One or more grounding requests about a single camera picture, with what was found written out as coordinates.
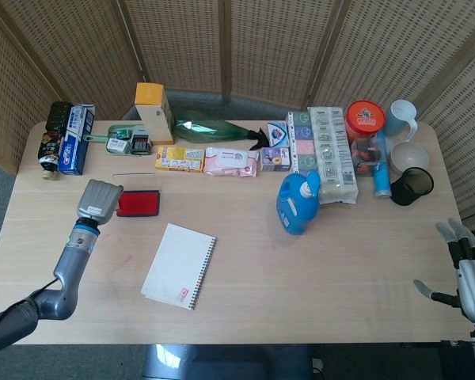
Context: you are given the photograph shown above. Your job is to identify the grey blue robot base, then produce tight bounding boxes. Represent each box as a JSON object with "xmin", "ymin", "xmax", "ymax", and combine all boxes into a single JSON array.
[{"xmin": 142, "ymin": 343, "xmax": 314, "ymax": 380}]

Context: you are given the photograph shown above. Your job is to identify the green plastic spray bottle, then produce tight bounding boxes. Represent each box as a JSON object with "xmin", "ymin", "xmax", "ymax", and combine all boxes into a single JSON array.
[{"xmin": 173, "ymin": 110, "xmax": 271, "ymax": 151}]

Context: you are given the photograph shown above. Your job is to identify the blue detergent bottle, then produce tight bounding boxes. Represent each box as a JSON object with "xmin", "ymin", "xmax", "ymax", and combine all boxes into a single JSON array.
[{"xmin": 275, "ymin": 170, "xmax": 322, "ymax": 237}]

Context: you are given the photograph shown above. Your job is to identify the black mesh pen holder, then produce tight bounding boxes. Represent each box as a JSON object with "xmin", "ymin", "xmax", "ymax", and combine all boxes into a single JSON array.
[{"xmin": 389, "ymin": 166, "xmax": 435, "ymax": 207}]

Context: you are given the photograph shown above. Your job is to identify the clear pack orange black items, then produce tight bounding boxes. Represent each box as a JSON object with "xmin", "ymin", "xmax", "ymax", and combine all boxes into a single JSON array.
[{"xmin": 350, "ymin": 136, "xmax": 381, "ymax": 177}]

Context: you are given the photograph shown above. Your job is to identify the red ink pad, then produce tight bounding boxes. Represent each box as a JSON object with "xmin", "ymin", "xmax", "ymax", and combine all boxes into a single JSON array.
[{"xmin": 111, "ymin": 172, "xmax": 162, "ymax": 218}]

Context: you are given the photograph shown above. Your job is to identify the beige bowl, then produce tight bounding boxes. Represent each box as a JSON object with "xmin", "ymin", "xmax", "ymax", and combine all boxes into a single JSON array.
[{"xmin": 390, "ymin": 141, "xmax": 430, "ymax": 176}]

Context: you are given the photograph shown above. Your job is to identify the tall yellow orange carton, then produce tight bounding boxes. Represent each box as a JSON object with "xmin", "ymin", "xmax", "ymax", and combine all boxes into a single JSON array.
[{"xmin": 134, "ymin": 82, "xmax": 176, "ymax": 146}]

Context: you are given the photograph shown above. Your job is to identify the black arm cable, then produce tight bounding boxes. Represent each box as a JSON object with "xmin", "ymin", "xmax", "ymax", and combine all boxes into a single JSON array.
[{"xmin": 30, "ymin": 278, "xmax": 61, "ymax": 302}]

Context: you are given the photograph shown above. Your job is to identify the small purple box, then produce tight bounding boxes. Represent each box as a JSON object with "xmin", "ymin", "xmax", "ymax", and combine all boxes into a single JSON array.
[{"xmin": 260, "ymin": 146, "xmax": 292, "ymax": 173}]

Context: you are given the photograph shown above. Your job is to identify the spiral lined notebook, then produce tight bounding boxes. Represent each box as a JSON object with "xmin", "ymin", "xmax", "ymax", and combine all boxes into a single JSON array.
[{"xmin": 139, "ymin": 222, "xmax": 218, "ymax": 311}]

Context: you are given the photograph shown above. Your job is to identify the white blue soap box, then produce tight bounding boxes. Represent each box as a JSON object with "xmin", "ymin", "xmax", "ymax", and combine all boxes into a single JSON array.
[{"xmin": 266, "ymin": 120, "xmax": 290, "ymax": 148}]

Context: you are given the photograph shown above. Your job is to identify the dark drink bottle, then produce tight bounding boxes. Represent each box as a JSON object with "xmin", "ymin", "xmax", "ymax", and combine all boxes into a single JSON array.
[{"xmin": 37, "ymin": 101, "xmax": 74, "ymax": 181}]

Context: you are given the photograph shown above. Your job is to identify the orange lidded jar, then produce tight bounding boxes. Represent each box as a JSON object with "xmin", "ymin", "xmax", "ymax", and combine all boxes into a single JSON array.
[{"xmin": 344, "ymin": 99, "xmax": 387, "ymax": 147}]

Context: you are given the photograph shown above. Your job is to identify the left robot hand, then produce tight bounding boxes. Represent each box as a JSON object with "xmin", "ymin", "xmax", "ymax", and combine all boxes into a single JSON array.
[{"xmin": 75, "ymin": 178, "xmax": 124, "ymax": 226}]

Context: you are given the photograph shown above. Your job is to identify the pink wet wipes pack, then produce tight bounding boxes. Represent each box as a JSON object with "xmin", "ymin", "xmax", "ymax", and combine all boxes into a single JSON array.
[{"xmin": 203, "ymin": 146, "xmax": 260, "ymax": 178}]

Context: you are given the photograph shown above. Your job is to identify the yellow flat box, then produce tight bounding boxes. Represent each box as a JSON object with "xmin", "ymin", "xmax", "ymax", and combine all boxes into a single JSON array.
[{"xmin": 154, "ymin": 145, "xmax": 206, "ymax": 173}]

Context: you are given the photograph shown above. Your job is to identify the small white green box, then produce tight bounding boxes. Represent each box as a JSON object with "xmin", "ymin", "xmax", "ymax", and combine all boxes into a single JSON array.
[{"xmin": 105, "ymin": 137, "xmax": 131, "ymax": 154}]

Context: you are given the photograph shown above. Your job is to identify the light blue pitcher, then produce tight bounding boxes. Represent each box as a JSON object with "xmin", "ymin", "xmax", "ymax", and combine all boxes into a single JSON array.
[{"xmin": 383, "ymin": 99, "xmax": 420, "ymax": 143}]

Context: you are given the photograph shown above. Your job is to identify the blue tube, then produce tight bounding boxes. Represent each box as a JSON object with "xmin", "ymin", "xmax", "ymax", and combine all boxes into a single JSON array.
[{"xmin": 370, "ymin": 131, "xmax": 393, "ymax": 199}]

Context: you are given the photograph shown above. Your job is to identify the green plastic handled tray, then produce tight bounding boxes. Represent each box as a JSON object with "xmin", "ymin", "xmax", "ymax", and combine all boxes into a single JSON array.
[{"xmin": 82, "ymin": 123, "xmax": 143, "ymax": 156}]

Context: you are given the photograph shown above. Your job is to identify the long white plastic pack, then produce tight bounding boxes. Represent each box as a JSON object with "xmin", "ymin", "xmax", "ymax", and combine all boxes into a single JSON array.
[{"xmin": 306, "ymin": 105, "xmax": 359, "ymax": 206}]

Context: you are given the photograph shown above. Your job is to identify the blue white toothpaste box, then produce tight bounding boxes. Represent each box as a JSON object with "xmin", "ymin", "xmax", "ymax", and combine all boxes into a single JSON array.
[{"xmin": 58, "ymin": 103, "xmax": 97, "ymax": 176}]

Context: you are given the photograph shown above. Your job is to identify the multicolour tissue pack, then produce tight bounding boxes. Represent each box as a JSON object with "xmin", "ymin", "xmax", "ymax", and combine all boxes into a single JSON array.
[{"xmin": 286, "ymin": 111, "xmax": 317, "ymax": 175}]

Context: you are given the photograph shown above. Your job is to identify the wooden perforated folding screen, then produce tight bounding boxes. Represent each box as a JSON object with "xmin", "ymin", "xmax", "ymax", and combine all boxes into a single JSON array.
[{"xmin": 0, "ymin": 0, "xmax": 475, "ymax": 221}]

